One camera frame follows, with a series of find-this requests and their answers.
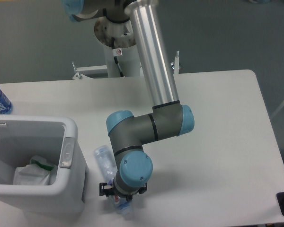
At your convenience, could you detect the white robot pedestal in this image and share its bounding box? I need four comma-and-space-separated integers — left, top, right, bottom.
94, 17, 142, 78

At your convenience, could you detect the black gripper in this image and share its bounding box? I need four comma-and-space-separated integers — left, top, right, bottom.
99, 183, 148, 201

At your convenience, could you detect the white left table clamp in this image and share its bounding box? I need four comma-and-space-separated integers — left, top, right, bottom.
72, 61, 108, 80

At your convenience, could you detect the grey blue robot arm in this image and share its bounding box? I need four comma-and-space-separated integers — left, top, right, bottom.
62, 0, 195, 201

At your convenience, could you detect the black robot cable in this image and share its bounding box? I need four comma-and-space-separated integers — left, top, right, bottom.
110, 36, 125, 78

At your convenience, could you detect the white trash can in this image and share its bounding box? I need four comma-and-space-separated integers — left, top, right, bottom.
0, 115, 88, 213

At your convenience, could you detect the white paper wrapper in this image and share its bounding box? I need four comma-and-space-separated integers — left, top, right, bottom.
13, 155, 58, 186

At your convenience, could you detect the crushed clear plastic bottle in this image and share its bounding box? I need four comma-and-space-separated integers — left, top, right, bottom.
94, 145, 133, 218

